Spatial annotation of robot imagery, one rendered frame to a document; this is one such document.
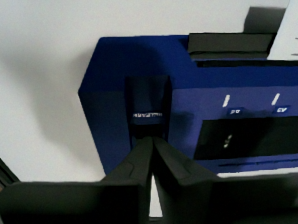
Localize blue laminator body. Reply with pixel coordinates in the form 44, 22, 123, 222
77, 33, 298, 176

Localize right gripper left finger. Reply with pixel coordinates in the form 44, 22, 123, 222
0, 136, 153, 224

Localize white laminating pouch with green label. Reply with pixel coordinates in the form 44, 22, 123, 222
267, 0, 298, 60

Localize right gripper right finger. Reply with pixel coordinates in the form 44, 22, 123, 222
152, 136, 298, 224

